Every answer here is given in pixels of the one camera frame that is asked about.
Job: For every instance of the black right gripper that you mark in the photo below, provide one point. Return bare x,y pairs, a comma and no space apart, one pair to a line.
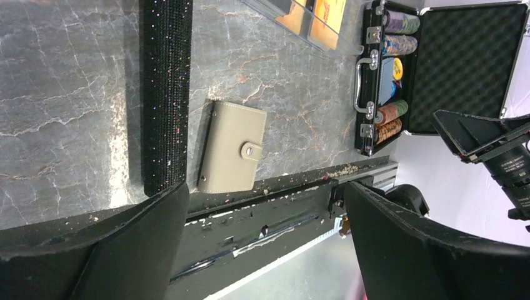
498,144

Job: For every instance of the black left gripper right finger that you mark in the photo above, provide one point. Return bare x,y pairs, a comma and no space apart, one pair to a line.
403,255

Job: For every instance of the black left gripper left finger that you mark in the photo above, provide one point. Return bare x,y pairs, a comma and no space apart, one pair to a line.
126,256

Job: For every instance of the beige leather card holder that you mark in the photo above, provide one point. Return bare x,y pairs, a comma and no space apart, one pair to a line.
233,149

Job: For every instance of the clear acrylic card tray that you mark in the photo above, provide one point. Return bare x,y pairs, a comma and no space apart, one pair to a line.
349,37

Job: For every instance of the gold card stack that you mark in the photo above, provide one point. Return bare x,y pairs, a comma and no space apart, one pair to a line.
329,15
298,17

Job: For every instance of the blue playing card deck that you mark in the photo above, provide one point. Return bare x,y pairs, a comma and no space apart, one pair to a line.
386,85

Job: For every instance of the black poker chip case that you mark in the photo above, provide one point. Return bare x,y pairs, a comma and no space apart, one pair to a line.
464,62

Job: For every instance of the green red chip stack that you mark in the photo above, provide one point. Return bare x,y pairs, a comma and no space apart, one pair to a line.
390,112

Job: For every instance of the yellow dealer chip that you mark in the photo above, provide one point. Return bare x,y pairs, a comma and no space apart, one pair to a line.
397,69

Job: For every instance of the purple green chip stack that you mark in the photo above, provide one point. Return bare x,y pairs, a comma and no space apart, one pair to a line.
400,23

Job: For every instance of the black glitter stick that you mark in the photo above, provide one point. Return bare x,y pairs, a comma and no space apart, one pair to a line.
166,29

